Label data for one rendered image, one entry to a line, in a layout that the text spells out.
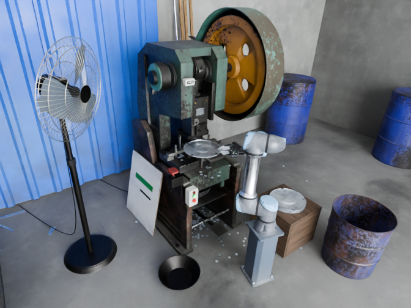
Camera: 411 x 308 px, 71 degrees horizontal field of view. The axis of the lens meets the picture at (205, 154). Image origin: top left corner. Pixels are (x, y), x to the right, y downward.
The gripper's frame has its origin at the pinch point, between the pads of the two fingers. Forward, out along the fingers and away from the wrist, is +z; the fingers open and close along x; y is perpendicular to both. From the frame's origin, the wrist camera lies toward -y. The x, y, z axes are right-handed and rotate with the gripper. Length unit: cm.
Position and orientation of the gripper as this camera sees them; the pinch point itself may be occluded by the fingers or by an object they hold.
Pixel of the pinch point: (219, 149)
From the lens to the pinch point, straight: 218.8
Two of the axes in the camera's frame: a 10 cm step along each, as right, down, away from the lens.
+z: -10.0, -0.3, -0.1
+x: -0.3, 8.8, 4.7
